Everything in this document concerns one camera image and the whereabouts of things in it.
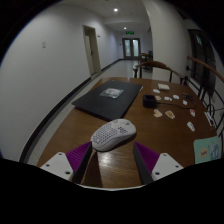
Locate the green cartoon mouse pad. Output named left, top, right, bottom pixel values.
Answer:
left=193, top=134, right=223, bottom=164

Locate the clear plastic packet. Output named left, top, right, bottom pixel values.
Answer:
left=99, top=87, right=125, bottom=99

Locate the white perforated computer mouse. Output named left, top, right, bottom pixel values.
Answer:
left=90, top=118, right=138, bottom=152

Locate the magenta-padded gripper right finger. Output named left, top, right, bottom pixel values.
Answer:
left=132, top=142, right=184, bottom=186

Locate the glass double door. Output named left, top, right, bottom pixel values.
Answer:
left=121, top=37, right=141, bottom=60

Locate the black railing with wooden handrail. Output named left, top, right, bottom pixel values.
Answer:
left=184, top=55, right=224, bottom=134

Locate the white side door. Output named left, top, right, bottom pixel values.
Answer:
left=82, top=25, right=102, bottom=77

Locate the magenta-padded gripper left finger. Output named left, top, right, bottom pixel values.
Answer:
left=39, top=141, right=93, bottom=185

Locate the small black box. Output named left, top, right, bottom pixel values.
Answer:
left=142, top=94, right=158, bottom=109

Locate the dark wooden chair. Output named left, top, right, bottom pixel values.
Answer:
left=139, top=51, right=154, bottom=64

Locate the small white flat box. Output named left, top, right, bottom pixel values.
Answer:
left=157, top=83, right=171, bottom=91

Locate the wooden curved-back chair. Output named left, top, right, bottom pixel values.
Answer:
left=132, top=60, right=188, bottom=85

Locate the large black desk pad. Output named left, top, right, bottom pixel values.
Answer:
left=71, top=79, right=144, bottom=121

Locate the dark framed window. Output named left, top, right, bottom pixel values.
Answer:
left=187, top=29, right=214, bottom=91

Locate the white paper card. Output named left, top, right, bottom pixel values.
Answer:
left=203, top=111, right=215, bottom=127

